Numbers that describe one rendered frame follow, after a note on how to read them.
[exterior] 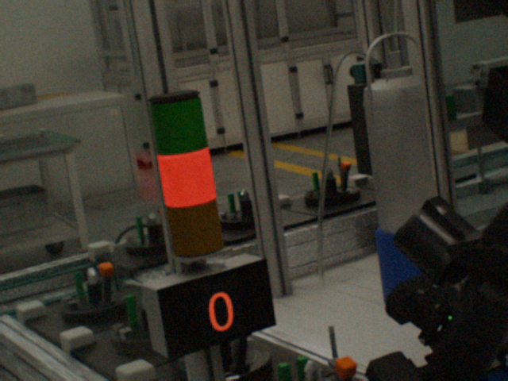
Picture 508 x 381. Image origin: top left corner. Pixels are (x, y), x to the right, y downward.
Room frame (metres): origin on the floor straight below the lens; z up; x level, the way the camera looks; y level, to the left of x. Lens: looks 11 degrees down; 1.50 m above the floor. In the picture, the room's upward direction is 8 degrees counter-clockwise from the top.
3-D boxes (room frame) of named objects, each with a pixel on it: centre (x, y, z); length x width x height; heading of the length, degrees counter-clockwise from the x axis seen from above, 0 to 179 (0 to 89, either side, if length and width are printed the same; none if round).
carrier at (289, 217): (2.40, 0.02, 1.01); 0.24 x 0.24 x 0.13; 29
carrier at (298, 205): (2.52, -0.19, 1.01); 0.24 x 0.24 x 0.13; 29
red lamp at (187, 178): (0.99, 0.06, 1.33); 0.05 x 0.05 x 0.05
